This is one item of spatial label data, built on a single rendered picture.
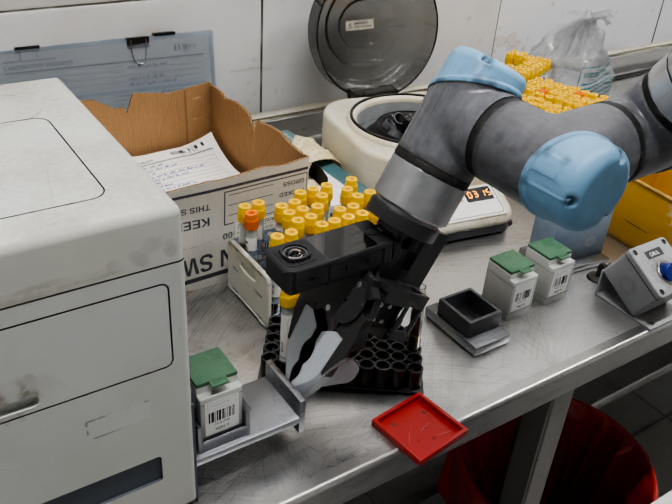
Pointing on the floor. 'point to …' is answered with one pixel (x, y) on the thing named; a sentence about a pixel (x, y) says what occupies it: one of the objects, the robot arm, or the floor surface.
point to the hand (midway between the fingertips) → (290, 388)
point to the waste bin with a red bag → (479, 463)
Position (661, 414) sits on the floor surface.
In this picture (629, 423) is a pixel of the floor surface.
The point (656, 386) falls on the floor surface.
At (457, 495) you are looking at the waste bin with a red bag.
